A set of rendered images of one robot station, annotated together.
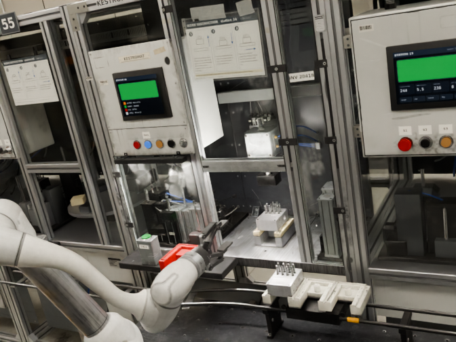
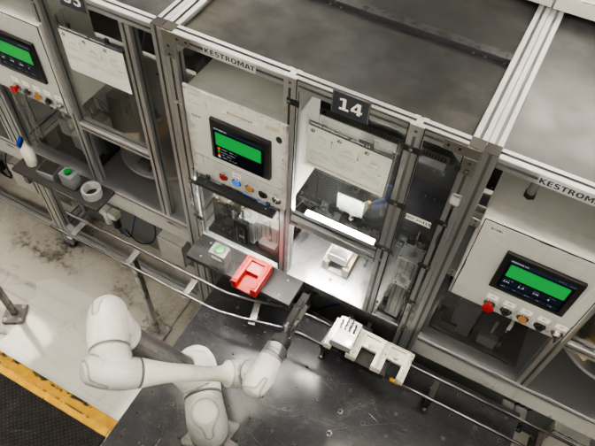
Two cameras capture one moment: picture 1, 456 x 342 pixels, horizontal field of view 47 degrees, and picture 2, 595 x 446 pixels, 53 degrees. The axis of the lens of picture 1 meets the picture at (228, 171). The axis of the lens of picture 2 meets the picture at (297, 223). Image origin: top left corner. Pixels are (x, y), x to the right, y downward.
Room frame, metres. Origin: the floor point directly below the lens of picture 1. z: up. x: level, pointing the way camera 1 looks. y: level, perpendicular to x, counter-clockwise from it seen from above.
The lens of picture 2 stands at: (0.62, 0.23, 3.23)
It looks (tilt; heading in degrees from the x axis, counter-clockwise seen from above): 54 degrees down; 353
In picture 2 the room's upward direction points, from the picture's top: 4 degrees clockwise
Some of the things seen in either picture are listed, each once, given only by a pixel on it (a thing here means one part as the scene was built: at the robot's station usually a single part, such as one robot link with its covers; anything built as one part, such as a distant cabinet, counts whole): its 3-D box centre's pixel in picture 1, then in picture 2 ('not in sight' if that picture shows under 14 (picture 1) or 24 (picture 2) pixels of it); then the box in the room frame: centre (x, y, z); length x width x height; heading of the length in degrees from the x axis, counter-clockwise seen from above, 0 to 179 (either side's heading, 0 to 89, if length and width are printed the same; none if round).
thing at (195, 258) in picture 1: (191, 265); (274, 351); (1.56, 0.18, 1.12); 0.09 x 0.06 x 0.09; 58
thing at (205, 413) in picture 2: not in sight; (206, 419); (1.42, 0.45, 0.85); 0.18 x 0.16 x 0.22; 11
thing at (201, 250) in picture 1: (202, 255); (283, 336); (1.63, 0.14, 1.12); 0.09 x 0.07 x 0.08; 148
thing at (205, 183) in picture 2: (149, 157); (235, 195); (2.13, 0.31, 1.37); 0.36 x 0.04 x 0.04; 58
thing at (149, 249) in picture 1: (150, 248); (221, 255); (2.11, 0.40, 0.97); 0.08 x 0.08 x 0.12; 58
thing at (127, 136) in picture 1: (156, 96); (251, 131); (2.25, 0.24, 1.60); 0.42 x 0.29 x 0.46; 58
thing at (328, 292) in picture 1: (316, 300); (367, 352); (1.67, -0.23, 0.84); 0.36 x 0.14 x 0.10; 58
